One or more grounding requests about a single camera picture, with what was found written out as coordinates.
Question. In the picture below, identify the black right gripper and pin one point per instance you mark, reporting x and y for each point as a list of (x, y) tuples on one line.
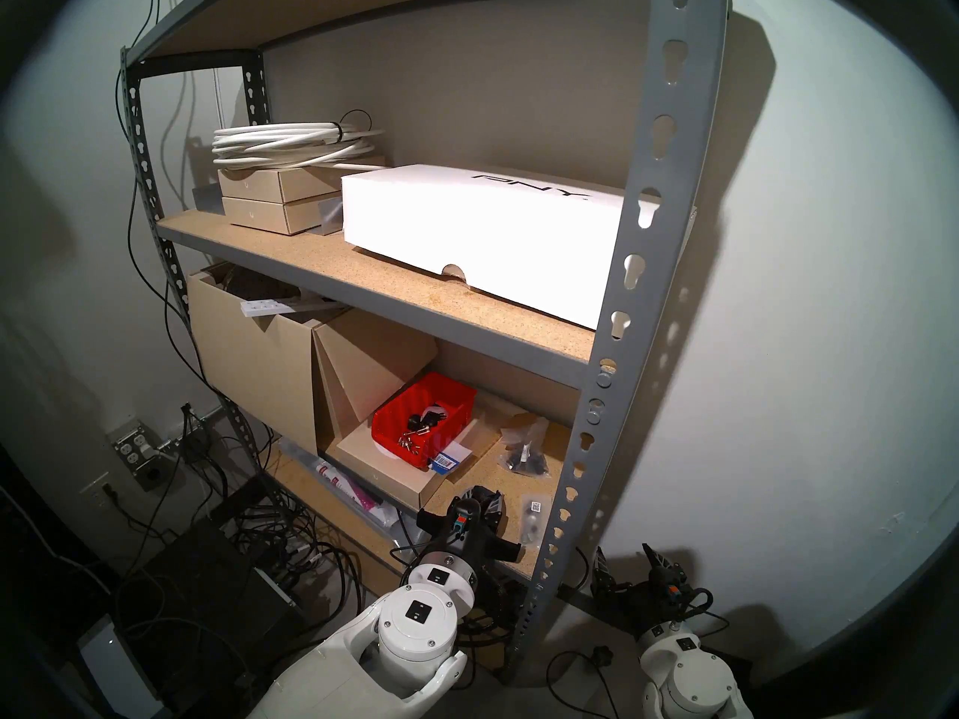
[(652, 609)]

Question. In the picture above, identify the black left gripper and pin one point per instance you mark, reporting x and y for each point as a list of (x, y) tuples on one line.
[(461, 538)]

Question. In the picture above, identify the clear bag with QR label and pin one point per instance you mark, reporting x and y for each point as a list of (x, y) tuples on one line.
[(534, 523)]

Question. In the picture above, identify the clear bag of black screws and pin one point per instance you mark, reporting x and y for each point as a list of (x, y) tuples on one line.
[(524, 459)]

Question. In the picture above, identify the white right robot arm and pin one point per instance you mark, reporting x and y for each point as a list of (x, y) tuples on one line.
[(689, 676)]

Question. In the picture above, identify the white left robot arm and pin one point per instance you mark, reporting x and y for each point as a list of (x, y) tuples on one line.
[(404, 635)]

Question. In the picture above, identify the grey metal rack shelf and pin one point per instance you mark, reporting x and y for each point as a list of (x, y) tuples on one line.
[(659, 201)]

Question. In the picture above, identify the blue white barcode card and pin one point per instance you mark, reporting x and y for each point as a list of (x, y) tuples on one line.
[(449, 459)]

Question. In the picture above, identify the black star knob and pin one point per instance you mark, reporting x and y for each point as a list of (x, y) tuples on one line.
[(601, 655)]

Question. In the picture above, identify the red plastic bin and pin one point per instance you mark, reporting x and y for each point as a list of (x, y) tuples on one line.
[(449, 425)]

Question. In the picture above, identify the small metal parts pile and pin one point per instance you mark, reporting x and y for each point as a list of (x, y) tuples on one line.
[(416, 437)]

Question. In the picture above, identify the pink white packaged tube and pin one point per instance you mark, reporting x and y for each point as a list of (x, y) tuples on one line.
[(352, 493)]

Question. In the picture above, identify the flat cardboard box open lid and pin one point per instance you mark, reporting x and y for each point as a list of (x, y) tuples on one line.
[(367, 358)]

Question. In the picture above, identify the large open cardboard box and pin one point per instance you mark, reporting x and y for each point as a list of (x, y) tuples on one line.
[(255, 373)]

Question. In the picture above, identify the large white PNY box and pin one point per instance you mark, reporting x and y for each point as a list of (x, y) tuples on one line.
[(479, 231)]

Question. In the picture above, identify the black box on floor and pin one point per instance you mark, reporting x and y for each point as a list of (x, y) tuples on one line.
[(202, 583)]

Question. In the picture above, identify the white power strip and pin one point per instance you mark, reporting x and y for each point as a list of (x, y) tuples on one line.
[(266, 306)]

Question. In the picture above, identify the small flat cardboard box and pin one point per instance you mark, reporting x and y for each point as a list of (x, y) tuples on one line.
[(270, 217), (270, 186)]

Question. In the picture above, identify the white device on floor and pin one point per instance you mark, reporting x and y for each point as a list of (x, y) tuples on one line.
[(112, 665)]

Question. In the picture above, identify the grey wall power outlet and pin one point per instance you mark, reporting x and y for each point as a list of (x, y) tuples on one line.
[(138, 455)]

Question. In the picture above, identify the white wall plate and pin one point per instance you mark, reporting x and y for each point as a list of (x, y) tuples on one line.
[(97, 491)]

